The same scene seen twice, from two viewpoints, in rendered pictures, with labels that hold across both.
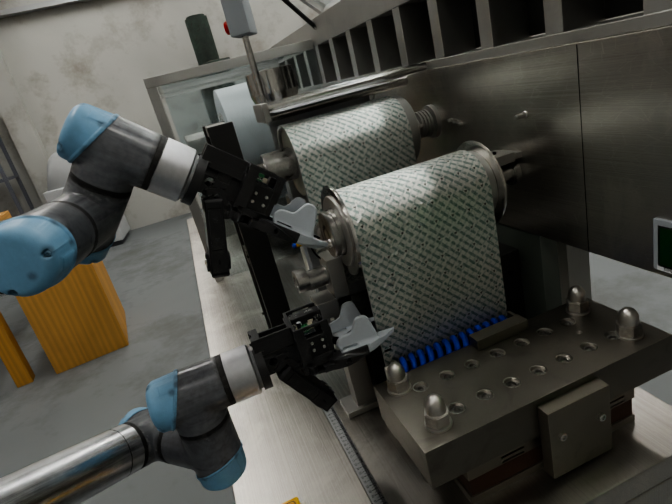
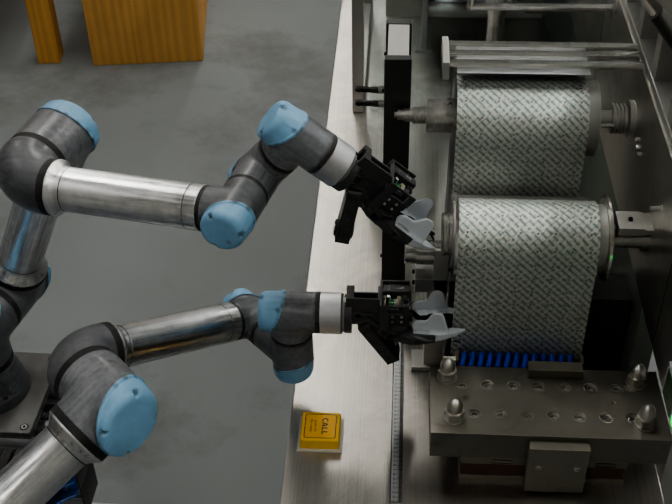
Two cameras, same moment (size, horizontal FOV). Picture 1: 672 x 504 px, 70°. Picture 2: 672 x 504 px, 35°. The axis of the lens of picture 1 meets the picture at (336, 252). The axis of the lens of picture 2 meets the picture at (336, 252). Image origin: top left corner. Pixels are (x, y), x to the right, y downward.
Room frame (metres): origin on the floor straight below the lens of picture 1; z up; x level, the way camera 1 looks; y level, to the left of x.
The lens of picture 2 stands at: (-0.72, -0.27, 2.39)
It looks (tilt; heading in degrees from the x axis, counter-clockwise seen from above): 39 degrees down; 18
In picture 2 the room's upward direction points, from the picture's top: 1 degrees counter-clockwise
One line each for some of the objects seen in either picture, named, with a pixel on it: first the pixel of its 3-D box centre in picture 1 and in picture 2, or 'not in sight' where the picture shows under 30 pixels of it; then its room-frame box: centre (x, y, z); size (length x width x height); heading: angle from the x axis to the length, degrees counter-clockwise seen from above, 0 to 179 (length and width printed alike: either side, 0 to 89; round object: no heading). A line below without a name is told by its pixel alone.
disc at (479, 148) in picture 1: (477, 183); (604, 237); (0.78, -0.26, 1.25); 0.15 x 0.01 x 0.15; 14
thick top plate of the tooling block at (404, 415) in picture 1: (519, 377); (544, 412); (0.58, -0.22, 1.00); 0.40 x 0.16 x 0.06; 104
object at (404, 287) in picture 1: (440, 294); (519, 318); (0.69, -0.15, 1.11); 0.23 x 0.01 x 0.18; 104
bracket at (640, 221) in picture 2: (497, 156); (633, 222); (0.79, -0.31, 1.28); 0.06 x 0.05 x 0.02; 104
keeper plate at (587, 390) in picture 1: (577, 429); (556, 468); (0.50, -0.25, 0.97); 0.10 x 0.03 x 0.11; 104
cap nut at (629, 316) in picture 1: (628, 321); (647, 415); (0.58, -0.38, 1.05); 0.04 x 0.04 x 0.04
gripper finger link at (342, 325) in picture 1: (352, 317); (437, 304); (0.68, 0.00, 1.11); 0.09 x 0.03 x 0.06; 113
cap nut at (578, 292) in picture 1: (577, 298); (637, 374); (0.67, -0.36, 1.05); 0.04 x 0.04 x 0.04
